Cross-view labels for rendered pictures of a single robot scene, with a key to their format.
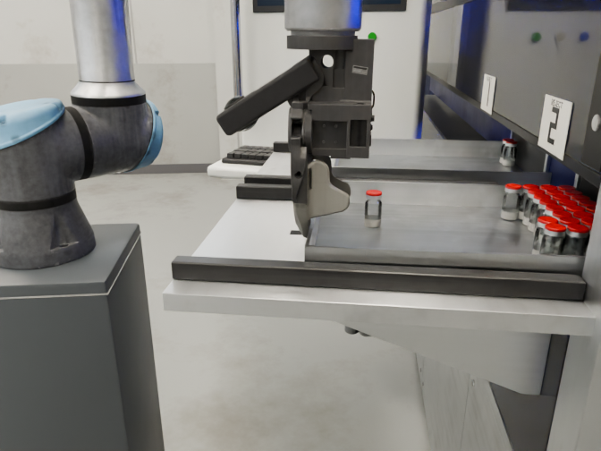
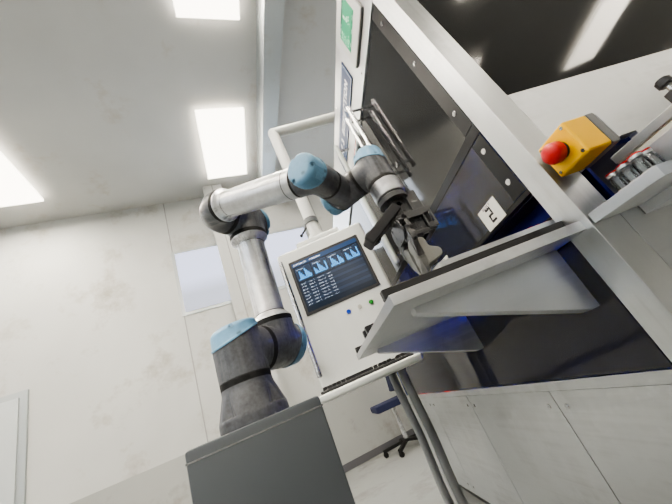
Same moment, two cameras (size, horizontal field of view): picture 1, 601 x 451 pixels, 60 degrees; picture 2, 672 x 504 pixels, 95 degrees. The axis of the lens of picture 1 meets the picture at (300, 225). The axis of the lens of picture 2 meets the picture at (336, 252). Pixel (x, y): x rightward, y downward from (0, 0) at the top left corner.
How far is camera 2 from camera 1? 0.49 m
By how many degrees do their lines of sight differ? 47
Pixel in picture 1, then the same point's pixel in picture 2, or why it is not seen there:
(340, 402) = not seen: outside the picture
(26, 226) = (251, 389)
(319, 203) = (429, 254)
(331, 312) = (476, 267)
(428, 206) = not seen: hidden behind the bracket
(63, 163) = (264, 347)
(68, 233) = (275, 392)
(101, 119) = (276, 326)
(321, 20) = (392, 185)
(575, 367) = (596, 253)
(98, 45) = (266, 291)
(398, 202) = not seen: hidden behind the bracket
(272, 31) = (320, 321)
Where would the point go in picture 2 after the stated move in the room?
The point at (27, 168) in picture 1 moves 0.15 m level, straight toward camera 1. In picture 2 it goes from (247, 349) to (274, 323)
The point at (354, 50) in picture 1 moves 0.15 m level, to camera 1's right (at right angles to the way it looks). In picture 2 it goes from (408, 195) to (460, 181)
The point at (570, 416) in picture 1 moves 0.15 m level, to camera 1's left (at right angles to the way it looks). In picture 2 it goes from (621, 274) to (560, 301)
